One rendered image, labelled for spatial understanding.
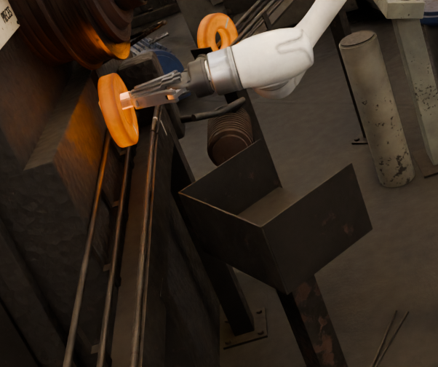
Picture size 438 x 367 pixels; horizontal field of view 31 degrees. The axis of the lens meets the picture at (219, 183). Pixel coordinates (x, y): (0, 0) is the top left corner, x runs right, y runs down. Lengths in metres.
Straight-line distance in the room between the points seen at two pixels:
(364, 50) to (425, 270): 0.69
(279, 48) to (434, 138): 1.20
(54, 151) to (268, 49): 0.46
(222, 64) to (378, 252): 1.00
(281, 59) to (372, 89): 0.98
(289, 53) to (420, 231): 1.01
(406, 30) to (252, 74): 1.03
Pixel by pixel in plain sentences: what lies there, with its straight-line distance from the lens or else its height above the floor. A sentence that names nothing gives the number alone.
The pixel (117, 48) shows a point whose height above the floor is 0.92.
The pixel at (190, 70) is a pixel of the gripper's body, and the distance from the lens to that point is 1.57.
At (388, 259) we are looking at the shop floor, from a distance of 2.32.
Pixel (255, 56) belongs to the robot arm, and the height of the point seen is 0.85.
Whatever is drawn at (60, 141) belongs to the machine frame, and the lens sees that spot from 1.47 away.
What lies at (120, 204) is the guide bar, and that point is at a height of 0.68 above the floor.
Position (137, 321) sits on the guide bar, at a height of 0.65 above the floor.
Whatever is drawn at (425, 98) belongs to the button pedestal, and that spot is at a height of 0.25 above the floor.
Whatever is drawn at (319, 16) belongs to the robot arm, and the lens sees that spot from 1.71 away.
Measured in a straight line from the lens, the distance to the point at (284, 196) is 1.53.
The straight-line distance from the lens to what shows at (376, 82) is 2.49.
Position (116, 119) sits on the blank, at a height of 0.84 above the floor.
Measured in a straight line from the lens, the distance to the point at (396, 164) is 2.61.
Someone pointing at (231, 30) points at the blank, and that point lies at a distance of 2.31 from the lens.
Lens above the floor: 1.32
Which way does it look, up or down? 25 degrees down
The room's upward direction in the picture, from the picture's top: 22 degrees counter-clockwise
